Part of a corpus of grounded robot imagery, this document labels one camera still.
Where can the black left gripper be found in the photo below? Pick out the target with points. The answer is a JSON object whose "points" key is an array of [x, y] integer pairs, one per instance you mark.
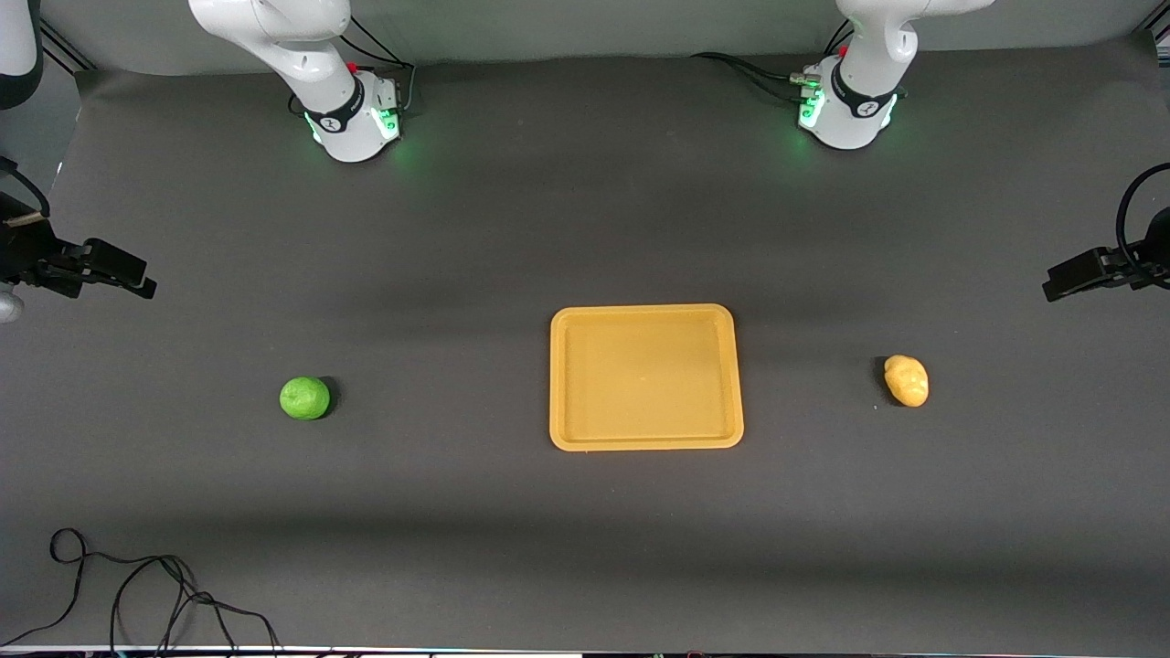
{"points": [[1154, 251]]}

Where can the yellow potato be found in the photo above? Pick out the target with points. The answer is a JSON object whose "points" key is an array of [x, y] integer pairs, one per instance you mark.
{"points": [[906, 381]]}

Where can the dark grey table mat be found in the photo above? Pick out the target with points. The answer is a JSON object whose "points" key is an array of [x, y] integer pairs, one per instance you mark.
{"points": [[585, 228]]}

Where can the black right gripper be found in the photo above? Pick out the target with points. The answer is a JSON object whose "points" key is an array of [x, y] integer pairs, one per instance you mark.
{"points": [[20, 253]]}

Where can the orange plastic tray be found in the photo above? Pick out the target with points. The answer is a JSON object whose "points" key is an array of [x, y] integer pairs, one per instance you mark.
{"points": [[640, 384]]}

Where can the green lime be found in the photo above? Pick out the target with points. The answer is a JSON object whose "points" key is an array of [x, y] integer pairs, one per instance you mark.
{"points": [[304, 398]]}

